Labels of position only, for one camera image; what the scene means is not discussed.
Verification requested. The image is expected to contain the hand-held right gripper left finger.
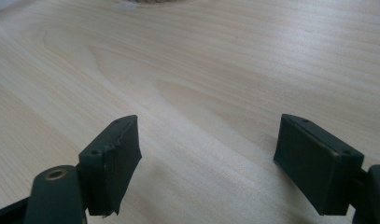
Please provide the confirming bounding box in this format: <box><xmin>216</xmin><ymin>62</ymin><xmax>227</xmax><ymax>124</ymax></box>
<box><xmin>77</xmin><ymin>114</ymin><xmax>143</xmax><ymax>217</ymax></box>

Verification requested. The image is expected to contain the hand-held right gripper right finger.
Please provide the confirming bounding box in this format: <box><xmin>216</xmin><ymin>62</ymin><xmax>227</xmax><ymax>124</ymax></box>
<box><xmin>273</xmin><ymin>113</ymin><xmax>365</xmax><ymax>217</ymax></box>

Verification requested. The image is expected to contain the translucent grey ribbed waste bin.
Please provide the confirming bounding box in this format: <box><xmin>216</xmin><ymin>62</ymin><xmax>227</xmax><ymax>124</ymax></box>
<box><xmin>111</xmin><ymin>0</ymin><xmax>191</xmax><ymax>6</ymax></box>

